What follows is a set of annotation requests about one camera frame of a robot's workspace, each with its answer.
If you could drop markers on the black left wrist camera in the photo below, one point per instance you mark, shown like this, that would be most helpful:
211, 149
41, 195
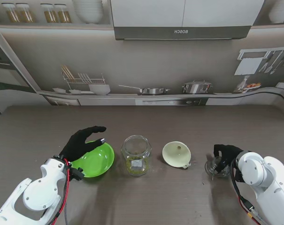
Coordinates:
77, 174

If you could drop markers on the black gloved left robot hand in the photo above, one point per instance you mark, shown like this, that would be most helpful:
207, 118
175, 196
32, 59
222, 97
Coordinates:
78, 146

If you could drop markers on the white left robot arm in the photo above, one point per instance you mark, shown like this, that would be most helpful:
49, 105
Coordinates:
36, 192

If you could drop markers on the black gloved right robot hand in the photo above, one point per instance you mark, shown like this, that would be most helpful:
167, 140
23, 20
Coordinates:
231, 152

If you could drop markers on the mung beans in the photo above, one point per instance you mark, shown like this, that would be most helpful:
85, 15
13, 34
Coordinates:
135, 165

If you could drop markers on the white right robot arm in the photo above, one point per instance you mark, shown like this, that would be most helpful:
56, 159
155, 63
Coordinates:
266, 178

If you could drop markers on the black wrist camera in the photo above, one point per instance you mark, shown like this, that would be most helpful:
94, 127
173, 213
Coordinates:
77, 174
238, 175

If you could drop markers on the cream plastic funnel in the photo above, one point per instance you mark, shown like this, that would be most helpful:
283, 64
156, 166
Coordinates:
175, 155

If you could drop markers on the clear glass jar lid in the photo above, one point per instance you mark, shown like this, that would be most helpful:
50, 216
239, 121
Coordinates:
212, 165

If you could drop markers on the clear glass jar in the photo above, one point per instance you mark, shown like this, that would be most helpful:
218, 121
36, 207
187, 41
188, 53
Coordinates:
137, 161

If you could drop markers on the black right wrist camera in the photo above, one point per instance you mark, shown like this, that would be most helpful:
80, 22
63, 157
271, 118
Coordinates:
238, 175

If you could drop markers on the green plastic bowl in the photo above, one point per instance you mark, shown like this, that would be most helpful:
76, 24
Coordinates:
97, 159

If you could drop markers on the printed kitchen backdrop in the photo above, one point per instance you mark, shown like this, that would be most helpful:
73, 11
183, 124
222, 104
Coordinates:
155, 65

